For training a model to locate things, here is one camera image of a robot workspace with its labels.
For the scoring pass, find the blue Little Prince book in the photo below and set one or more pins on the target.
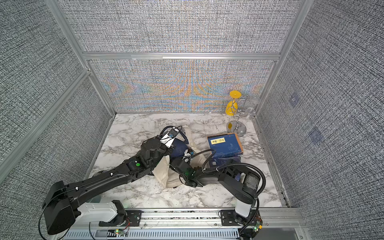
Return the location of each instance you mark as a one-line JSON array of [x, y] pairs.
[[225, 162]]

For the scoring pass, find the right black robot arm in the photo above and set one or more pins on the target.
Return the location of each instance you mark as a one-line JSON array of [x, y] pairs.
[[244, 181]]

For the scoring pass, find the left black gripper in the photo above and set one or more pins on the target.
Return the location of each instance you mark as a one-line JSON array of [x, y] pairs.
[[170, 151]]

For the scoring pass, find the cream canvas tote bag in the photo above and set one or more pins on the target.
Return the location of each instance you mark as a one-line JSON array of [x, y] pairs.
[[168, 178]]

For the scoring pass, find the clear wine glass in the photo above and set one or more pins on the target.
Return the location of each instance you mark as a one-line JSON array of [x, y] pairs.
[[251, 110]]

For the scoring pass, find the blue book stack in bag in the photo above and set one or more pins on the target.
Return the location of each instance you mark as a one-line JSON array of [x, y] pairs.
[[179, 148]]

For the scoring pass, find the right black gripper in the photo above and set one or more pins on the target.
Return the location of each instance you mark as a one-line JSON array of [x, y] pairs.
[[171, 164]]

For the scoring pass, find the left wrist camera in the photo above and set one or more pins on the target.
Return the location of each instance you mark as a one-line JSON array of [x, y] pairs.
[[169, 137]]

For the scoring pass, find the dark round cup cluster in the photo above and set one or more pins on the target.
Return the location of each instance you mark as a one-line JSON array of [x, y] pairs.
[[98, 173]]

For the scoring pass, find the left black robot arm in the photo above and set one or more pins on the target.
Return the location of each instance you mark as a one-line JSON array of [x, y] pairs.
[[62, 202]]

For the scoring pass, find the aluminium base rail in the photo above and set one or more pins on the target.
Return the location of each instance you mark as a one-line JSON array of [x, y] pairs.
[[198, 224]]

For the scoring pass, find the yellow wine glass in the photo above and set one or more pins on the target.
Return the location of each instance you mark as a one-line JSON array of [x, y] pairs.
[[232, 106]]

